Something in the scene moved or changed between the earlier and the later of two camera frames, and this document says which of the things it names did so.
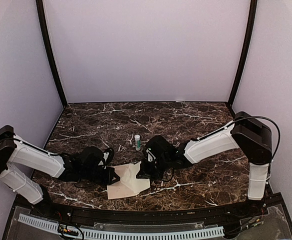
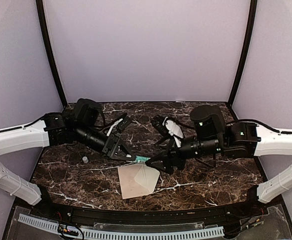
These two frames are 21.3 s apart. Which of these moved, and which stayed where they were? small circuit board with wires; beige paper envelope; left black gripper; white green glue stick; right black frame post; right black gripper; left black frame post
Moved: left black gripper; right black gripper; beige paper envelope; white green glue stick
Stayed: left black frame post; right black frame post; small circuit board with wires
